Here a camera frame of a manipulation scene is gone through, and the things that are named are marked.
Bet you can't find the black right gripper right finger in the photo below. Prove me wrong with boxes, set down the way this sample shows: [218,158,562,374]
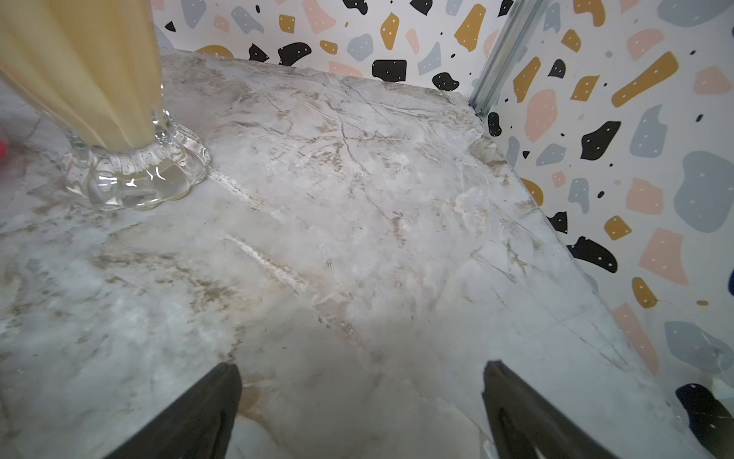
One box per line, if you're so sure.
[483,361,615,458]

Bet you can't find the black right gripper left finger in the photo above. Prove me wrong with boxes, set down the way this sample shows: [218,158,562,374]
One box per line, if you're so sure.
[107,363,243,459]

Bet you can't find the yellow fluted glass vase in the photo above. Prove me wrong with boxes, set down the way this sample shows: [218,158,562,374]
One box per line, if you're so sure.
[1,1,211,210]

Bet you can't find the aluminium right corner post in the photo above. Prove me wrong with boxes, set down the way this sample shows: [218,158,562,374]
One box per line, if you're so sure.
[468,0,550,118]

